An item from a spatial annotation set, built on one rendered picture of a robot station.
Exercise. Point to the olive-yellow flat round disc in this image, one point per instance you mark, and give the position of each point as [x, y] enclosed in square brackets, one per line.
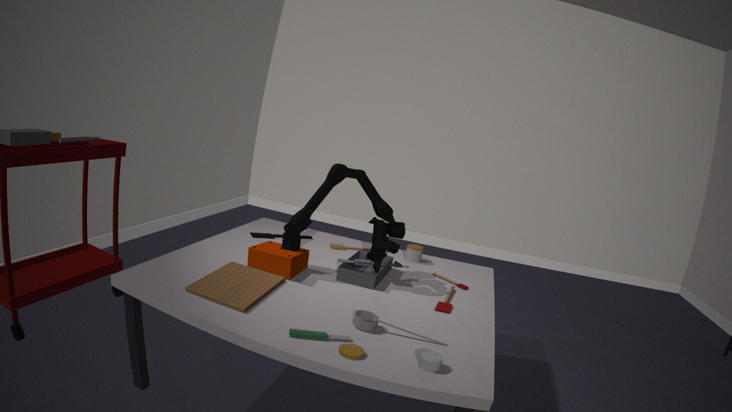
[351, 351]

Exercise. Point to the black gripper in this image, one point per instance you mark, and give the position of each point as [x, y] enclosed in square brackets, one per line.
[378, 252]

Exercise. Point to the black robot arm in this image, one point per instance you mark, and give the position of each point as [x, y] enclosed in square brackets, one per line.
[301, 220]

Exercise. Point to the grey saucepan with long handle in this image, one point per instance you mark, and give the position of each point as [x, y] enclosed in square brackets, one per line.
[368, 321]

